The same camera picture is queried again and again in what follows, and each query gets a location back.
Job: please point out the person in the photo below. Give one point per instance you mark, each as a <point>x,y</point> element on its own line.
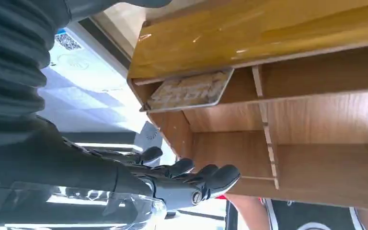
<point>314,217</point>

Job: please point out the white sheet with QR code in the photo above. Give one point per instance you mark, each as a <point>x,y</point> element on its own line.
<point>85,82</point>

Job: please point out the wooden card box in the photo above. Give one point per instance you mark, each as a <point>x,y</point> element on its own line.
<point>314,120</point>

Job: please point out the white card with round print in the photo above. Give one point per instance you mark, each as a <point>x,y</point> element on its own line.
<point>150,135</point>

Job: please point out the ribbed grey right arm sleeve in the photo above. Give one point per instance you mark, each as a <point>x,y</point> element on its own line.
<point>12,63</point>

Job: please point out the pale printed card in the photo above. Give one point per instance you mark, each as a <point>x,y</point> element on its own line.
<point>187,92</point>

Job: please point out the clear plastic wrist cover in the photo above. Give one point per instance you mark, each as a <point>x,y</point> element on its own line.
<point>139,212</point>

